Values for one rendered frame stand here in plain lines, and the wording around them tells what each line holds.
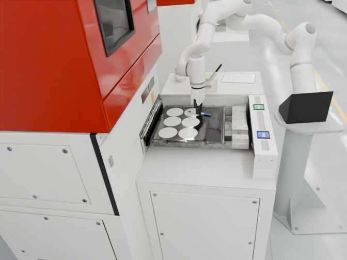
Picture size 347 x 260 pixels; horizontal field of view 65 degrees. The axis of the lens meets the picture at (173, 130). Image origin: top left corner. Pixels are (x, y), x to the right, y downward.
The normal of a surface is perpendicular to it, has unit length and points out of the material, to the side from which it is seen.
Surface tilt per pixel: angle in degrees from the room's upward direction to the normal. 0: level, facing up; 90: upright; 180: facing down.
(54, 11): 90
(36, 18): 90
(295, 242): 0
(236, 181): 0
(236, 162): 0
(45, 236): 90
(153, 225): 90
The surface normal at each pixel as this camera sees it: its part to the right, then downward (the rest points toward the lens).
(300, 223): -0.09, -0.83
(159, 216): -0.18, 0.55
